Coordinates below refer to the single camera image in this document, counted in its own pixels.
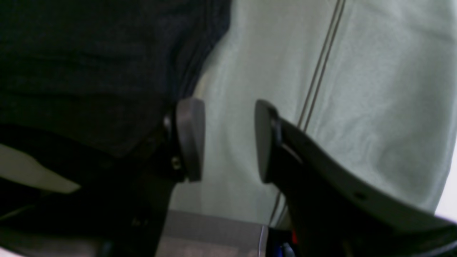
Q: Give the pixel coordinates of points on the black t-shirt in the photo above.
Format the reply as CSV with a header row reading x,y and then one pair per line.
x,y
103,72

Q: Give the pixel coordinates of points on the red black clamp right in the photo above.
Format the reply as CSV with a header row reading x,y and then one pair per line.
x,y
281,243

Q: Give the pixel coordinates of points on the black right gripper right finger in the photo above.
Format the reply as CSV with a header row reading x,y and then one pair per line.
x,y
334,213

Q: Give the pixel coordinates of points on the light green table cloth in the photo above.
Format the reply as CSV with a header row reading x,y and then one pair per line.
x,y
373,82

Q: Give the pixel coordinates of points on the beige side table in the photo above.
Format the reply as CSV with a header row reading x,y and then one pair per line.
x,y
182,235

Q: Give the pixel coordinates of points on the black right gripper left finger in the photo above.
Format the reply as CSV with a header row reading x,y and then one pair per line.
x,y
122,212

